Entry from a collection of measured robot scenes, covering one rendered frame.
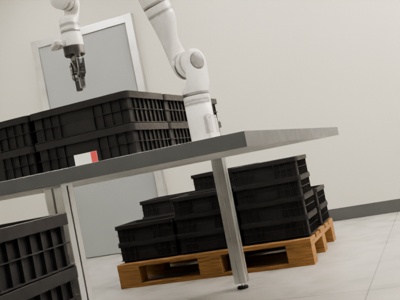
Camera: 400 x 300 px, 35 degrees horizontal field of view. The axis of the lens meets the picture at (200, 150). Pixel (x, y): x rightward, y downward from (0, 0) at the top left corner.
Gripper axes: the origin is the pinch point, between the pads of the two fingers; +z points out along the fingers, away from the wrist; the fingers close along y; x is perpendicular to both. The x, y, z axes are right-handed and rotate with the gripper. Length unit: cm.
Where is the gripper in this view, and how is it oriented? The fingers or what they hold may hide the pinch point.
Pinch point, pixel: (80, 85)
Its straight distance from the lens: 228.3
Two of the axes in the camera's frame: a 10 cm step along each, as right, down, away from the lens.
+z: 1.9, 9.8, -0.3
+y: -3.9, 1.0, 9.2
